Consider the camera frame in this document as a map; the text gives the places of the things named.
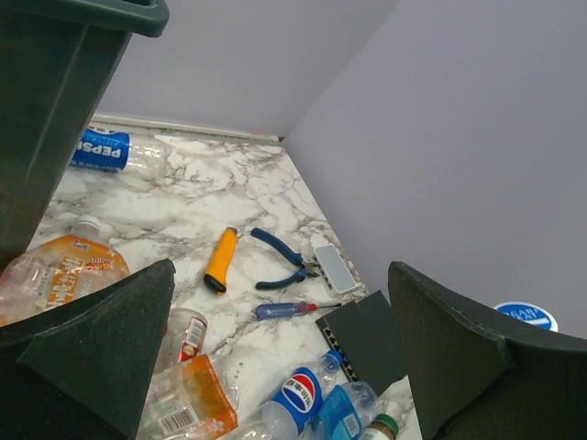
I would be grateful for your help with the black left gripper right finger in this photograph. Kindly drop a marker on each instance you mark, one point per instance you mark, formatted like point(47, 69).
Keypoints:
point(476, 373)

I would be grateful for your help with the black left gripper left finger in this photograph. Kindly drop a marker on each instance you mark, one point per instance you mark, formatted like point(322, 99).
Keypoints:
point(83, 370)

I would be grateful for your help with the large clear plastic bottle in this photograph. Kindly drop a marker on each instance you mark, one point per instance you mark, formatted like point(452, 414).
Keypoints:
point(529, 313)

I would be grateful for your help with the orange label crushed bottle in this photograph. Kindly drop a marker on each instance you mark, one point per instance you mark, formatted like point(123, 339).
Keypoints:
point(196, 399)

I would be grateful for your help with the dark green trash bin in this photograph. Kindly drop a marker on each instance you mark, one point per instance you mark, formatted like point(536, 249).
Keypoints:
point(57, 59)

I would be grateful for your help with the green cap milk tea bottle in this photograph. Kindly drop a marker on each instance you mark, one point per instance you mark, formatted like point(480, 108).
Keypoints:
point(382, 427)

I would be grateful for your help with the large orange juice bottle far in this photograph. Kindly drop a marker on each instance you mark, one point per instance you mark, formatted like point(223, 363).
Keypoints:
point(60, 271)

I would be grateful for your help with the small red label bottle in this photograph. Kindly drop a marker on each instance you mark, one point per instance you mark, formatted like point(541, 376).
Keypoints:
point(183, 337)

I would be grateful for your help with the black flat box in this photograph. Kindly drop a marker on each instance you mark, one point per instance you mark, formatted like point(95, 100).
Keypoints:
point(365, 333)

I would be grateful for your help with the light blue label bottle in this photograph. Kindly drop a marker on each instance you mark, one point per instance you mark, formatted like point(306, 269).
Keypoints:
point(347, 410)

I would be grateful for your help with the grey white power bank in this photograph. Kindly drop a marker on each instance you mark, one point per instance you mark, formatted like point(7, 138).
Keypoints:
point(334, 269)

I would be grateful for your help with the crushed Pepsi bottle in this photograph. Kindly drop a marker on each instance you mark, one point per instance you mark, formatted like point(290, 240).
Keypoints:
point(296, 402)

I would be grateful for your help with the yellow utility knife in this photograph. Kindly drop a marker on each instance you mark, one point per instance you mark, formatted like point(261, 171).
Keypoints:
point(215, 277)

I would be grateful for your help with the far Pepsi label bottle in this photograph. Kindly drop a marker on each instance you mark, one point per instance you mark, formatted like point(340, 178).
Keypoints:
point(116, 151)

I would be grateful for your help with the blue handled screwdriver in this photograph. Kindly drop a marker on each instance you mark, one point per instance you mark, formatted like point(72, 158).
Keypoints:
point(280, 310)

